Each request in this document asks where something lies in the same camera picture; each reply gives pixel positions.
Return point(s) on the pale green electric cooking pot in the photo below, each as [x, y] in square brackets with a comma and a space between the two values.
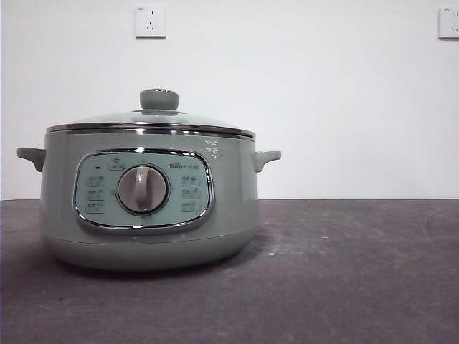
[233, 200]

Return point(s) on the glass lid with green knob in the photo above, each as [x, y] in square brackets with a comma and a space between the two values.
[159, 100]

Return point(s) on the white wall socket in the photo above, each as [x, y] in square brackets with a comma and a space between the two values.
[151, 22]
[450, 23]

